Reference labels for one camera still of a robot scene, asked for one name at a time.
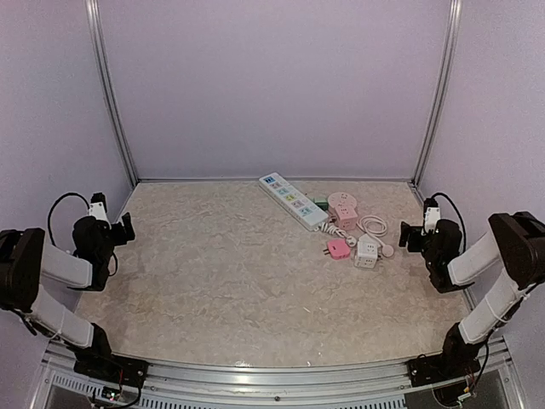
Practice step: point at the right aluminium frame post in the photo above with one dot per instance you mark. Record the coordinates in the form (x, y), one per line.
(440, 92)

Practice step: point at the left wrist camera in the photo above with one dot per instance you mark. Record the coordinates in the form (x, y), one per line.
(98, 208)

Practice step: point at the left aluminium frame post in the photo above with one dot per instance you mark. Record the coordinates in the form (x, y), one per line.
(99, 46)

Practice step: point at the aluminium front rail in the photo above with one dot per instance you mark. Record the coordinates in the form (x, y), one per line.
(382, 384)

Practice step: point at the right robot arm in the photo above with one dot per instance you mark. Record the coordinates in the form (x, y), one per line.
(515, 242)

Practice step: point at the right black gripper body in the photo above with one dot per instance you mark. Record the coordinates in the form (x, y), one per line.
(413, 245)

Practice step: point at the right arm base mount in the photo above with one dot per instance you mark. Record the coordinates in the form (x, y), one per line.
(424, 370)

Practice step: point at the pink round socket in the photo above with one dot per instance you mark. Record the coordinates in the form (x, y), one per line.
(341, 199)

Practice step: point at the white multicolour power strip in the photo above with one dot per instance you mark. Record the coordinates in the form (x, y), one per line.
(297, 204)

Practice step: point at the aluminium frame post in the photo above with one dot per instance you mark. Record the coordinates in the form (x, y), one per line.
(99, 46)
(440, 92)

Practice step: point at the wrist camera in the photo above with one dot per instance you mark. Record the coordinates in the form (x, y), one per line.
(98, 208)
(431, 215)

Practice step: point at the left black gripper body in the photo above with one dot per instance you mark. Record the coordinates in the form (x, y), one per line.
(121, 237)

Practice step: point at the white cube socket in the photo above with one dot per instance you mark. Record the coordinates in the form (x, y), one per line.
(366, 255)

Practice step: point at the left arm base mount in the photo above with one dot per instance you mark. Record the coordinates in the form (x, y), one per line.
(118, 369)

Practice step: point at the small circuit board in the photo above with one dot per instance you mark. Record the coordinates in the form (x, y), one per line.
(110, 394)

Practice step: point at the pink flat plug adapter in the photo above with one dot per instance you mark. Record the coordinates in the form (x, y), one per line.
(337, 249)

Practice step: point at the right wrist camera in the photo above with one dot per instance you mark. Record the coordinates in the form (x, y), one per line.
(431, 215)

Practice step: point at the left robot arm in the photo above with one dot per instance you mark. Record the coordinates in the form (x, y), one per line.
(27, 257)

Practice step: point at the pink cube socket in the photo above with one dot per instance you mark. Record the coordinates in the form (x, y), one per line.
(346, 217)

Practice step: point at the green plug adapter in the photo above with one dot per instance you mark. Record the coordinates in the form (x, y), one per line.
(322, 203)

